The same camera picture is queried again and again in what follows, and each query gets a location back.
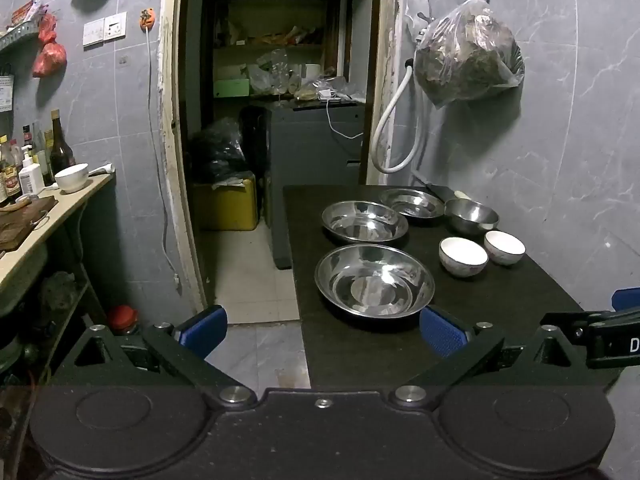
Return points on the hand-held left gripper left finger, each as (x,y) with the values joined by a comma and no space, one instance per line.
(205,331)

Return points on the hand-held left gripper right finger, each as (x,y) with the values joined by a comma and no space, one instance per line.
(442,332)

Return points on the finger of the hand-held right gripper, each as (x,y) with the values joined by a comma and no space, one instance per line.
(565,324)
(627,299)

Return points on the white ceramic bowl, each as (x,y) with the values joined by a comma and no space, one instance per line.
(505,245)
(462,252)

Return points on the large stainless steel plate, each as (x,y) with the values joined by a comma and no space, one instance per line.
(350,270)

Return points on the stainless steel bowl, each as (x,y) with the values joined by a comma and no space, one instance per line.
(470,217)

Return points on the small stainless steel plate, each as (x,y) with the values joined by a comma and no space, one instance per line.
(410,200)

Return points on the medium stainless steel plate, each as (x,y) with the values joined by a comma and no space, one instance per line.
(350,216)

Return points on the dark jar with red cap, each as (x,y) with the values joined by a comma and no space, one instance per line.
(122,317)

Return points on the yellow plastic box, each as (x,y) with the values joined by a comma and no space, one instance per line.
(225,207)

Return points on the black plastic bag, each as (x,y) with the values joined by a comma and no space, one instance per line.
(217,150)

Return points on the beige kitchen counter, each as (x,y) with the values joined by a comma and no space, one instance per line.
(65,210)

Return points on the grey metal cabinet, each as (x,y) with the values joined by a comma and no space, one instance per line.
(310,160)

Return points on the white bowl with foot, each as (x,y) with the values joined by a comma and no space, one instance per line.
(71,176)

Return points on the wooden cutting board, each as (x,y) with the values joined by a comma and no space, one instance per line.
(22,222)

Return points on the tall dark glass bottle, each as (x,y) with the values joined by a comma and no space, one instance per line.
(60,152)

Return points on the white pump bottle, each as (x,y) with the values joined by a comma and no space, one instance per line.
(31,177)

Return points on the green cardboard box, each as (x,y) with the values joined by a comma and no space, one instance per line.
(232,88)

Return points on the sauce bottle with red label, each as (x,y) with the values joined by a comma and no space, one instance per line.
(10,175)

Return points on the white charger block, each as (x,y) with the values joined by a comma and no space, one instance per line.
(329,95)

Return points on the cluttered storage shelf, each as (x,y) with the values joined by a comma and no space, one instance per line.
(270,35)

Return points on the large red plastic bag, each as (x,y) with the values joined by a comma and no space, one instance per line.
(50,60)

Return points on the white hanging plastic bag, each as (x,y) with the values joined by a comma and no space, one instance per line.
(416,2)

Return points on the small red plastic bag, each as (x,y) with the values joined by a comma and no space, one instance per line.
(47,29)

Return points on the metal wall faucet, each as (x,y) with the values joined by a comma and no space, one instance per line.
(426,24)

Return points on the wall calendar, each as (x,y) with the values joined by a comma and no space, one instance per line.
(5,92)

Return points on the orange wall hook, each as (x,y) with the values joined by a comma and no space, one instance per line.
(147,19)

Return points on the white wall socket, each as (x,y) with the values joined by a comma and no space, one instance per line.
(114,26)

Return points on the white wall switch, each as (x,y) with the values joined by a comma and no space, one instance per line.
(93,33)

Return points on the metal wall rack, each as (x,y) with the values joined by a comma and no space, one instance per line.
(17,35)

